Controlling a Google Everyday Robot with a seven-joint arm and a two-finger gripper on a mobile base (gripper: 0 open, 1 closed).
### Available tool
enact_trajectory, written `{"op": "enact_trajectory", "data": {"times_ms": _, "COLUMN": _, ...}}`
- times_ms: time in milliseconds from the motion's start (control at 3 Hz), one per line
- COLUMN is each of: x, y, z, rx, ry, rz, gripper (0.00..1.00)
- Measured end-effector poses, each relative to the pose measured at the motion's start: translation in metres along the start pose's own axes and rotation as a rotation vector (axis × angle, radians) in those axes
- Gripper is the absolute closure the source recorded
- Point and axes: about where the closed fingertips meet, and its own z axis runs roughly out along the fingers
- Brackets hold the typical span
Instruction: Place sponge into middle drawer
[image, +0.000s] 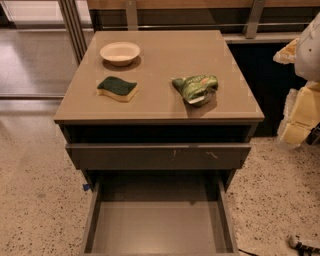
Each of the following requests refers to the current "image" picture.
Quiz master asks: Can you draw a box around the closed top drawer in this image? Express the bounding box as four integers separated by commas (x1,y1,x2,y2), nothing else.
66,143,251,171

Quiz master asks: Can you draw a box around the grey drawer cabinet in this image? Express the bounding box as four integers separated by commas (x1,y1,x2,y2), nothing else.
53,30,266,256

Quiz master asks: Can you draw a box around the white paper bowl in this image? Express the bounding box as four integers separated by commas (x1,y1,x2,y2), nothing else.
100,42,140,67

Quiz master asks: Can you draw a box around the grey device on floor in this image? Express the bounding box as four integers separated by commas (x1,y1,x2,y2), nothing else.
288,236,320,256

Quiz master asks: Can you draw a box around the green snack bag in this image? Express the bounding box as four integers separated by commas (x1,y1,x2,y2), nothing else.
172,75,218,107

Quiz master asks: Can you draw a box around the metal shelf frame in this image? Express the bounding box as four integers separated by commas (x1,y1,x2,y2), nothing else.
56,0,320,60

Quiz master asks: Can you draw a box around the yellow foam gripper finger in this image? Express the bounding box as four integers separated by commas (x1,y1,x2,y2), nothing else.
273,38,299,65
278,81,320,146

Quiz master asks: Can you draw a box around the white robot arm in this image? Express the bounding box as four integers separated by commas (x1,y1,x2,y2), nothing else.
273,13,320,147

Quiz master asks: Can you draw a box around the blue tape piece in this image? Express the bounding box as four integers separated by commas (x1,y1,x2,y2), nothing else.
83,184,91,191

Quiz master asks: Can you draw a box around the green and yellow sponge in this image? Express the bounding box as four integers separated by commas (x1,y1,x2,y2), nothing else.
97,76,138,102

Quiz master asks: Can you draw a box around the open middle drawer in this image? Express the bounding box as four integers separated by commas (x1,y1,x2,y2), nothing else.
79,175,240,256

